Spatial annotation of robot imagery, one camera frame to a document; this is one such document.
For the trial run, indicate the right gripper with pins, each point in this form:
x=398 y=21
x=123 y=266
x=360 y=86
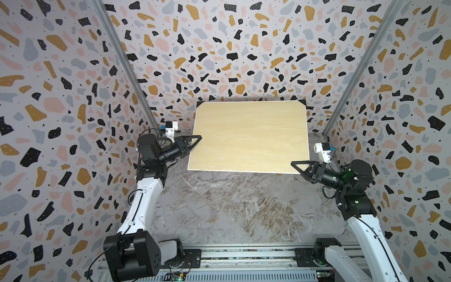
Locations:
x=315 y=174

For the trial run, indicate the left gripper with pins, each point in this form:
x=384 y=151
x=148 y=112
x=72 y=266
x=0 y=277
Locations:
x=182 y=144

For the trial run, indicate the light wooden board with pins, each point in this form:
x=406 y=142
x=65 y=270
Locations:
x=254 y=137

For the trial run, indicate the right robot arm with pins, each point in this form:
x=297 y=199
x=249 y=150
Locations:
x=358 y=211

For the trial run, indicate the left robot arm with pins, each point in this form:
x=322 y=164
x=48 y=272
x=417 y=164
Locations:
x=132 y=253

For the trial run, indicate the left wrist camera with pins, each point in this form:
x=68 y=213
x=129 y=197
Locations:
x=169 y=129

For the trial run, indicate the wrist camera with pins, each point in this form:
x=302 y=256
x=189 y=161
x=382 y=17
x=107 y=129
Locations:
x=169 y=129
x=324 y=151

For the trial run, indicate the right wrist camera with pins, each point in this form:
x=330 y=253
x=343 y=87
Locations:
x=324 y=151

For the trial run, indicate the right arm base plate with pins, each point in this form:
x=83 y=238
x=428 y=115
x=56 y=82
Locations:
x=306 y=256

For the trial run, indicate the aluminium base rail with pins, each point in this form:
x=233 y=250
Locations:
x=251 y=262

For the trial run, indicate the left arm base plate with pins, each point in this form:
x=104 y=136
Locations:
x=188 y=258

